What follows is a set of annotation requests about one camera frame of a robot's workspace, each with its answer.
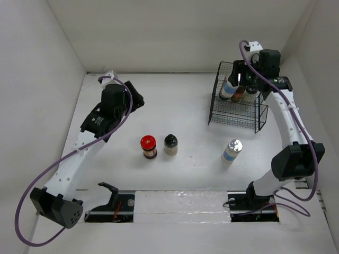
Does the red-lid sauce jar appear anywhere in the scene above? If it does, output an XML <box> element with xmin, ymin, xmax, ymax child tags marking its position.
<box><xmin>140</xmin><ymin>135</ymin><xmax>157</xmax><ymax>159</ymax></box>

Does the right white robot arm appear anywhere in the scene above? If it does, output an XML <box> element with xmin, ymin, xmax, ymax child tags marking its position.
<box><xmin>228</xmin><ymin>43</ymin><xmax>325</xmax><ymax>213</ymax></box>

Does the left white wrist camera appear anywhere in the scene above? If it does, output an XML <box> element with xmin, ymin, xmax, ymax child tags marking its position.
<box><xmin>97</xmin><ymin>70</ymin><xmax>117</xmax><ymax>89</ymax></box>

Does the blue-band silver-top shaker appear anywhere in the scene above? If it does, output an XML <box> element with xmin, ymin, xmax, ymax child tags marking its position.
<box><xmin>221</xmin><ymin>139</ymin><xmax>243</xmax><ymax>164</ymax></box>
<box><xmin>219</xmin><ymin>80</ymin><xmax>238</xmax><ymax>100</ymax></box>

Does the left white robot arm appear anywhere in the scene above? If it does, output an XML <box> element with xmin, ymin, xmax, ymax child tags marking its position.
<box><xmin>30</xmin><ymin>78</ymin><xmax>144</xmax><ymax>229</ymax></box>

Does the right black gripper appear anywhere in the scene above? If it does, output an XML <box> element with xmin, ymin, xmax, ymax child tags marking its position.
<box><xmin>228</xmin><ymin>56</ymin><xmax>264</xmax><ymax>86</ymax></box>

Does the black-cap white spice bottle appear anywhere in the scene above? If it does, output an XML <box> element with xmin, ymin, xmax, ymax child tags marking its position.
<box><xmin>164</xmin><ymin>134</ymin><xmax>178</xmax><ymax>156</ymax></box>

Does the green-label chili sauce bottle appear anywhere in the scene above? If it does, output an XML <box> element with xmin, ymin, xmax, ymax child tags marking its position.
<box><xmin>230</xmin><ymin>86</ymin><xmax>246</xmax><ymax>103</ymax></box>

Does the black wire basket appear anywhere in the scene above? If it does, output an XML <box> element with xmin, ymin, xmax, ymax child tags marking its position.
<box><xmin>208</xmin><ymin>61</ymin><xmax>269</xmax><ymax>133</ymax></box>

